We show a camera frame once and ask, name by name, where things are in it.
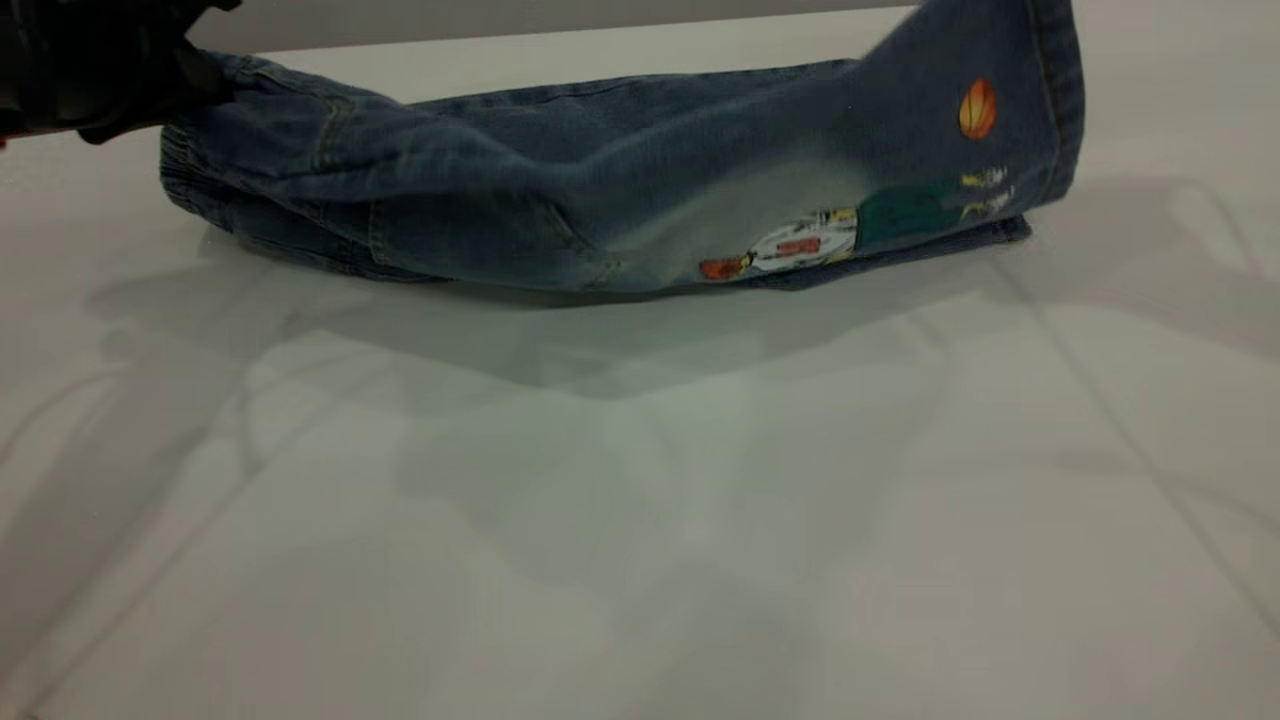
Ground blue denim pants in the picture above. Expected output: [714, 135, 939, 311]
[158, 0, 1086, 296]

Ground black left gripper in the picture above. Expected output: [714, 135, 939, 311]
[0, 0, 241, 147]

